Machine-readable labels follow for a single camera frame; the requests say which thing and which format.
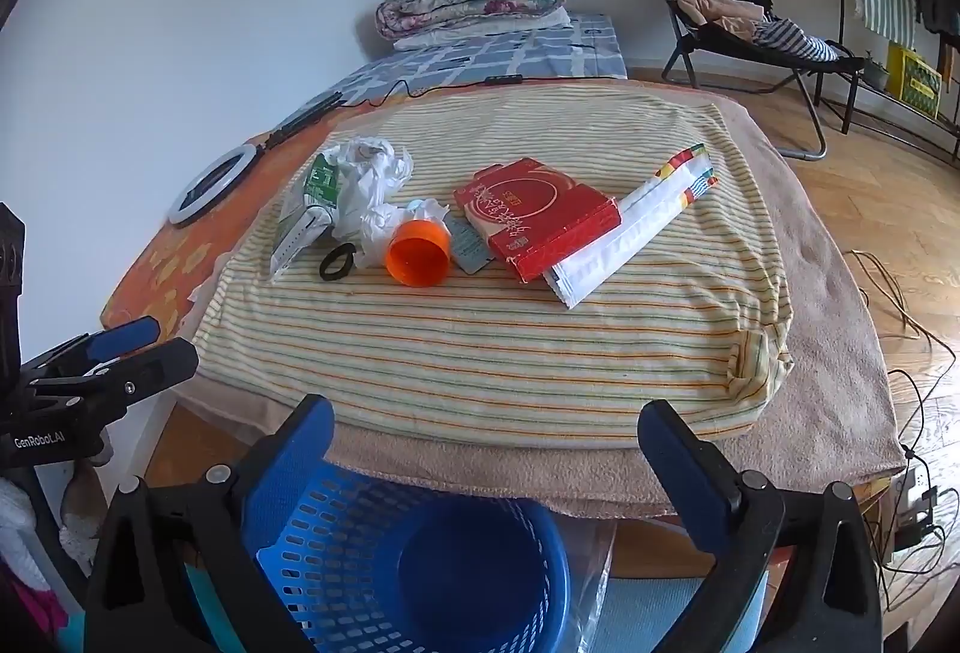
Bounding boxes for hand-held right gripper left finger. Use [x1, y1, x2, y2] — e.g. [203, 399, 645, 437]
[84, 394, 335, 653]

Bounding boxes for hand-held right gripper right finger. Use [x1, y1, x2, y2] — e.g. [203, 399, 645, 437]
[636, 398, 886, 653]

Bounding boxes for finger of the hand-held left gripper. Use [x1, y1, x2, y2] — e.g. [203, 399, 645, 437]
[21, 315, 162, 386]
[30, 336, 200, 428]

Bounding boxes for black hair tie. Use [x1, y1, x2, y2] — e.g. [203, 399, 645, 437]
[319, 242, 359, 283]

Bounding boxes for green white carton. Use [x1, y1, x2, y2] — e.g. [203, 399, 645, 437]
[270, 152, 340, 283]

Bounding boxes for blue plastic mesh basket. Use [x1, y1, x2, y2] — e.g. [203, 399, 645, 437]
[244, 454, 569, 653]

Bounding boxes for white packet colourful edge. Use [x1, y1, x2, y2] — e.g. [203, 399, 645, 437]
[544, 143, 717, 311]

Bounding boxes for orange plastic cup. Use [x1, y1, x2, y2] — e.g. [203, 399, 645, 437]
[384, 218, 452, 288]

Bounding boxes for grey green packet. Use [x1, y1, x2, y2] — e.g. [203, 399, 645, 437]
[448, 216, 496, 274]

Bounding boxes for small white paper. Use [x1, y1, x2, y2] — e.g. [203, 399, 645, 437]
[405, 198, 451, 227]

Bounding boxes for white plastic bags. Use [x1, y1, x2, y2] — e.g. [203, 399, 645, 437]
[328, 136, 417, 272]

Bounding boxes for red cardboard box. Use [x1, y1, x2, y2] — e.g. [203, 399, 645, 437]
[452, 157, 622, 284]

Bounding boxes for beige plush toy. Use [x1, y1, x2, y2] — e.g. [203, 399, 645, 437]
[58, 458, 111, 564]

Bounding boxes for white plush toy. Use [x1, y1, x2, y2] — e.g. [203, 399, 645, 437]
[0, 477, 47, 586]

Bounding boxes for orange printed cover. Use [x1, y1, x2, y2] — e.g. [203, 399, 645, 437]
[101, 91, 406, 339]

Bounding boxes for clear plastic bag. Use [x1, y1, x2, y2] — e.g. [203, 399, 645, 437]
[555, 516, 617, 653]

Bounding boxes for pink cloth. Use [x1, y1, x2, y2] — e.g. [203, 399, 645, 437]
[0, 570, 70, 653]

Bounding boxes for beige towel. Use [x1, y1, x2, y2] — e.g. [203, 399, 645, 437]
[225, 94, 908, 520]

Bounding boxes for black power adapter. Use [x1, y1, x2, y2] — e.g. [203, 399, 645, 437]
[896, 465, 940, 549]

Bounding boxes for blue patterned bed sheet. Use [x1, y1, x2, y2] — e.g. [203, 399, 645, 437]
[300, 12, 629, 115]

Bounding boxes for grey striped garment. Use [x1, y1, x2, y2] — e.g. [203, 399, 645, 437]
[752, 17, 839, 64]

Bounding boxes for yellow crate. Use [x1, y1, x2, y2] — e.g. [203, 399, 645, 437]
[885, 42, 944, 121]

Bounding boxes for pink beige clothes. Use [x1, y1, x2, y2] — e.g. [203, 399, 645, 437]
[673, 0, 766, 41]

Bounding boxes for white ring light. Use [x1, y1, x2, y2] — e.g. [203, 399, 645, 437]
[166, 91, 346, 228]

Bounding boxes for tan floor cable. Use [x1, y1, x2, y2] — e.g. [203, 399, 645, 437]
[844, 248, 942, 343]

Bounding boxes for black cable with controller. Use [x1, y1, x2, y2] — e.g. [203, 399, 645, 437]
[330, 70, 627, 109]

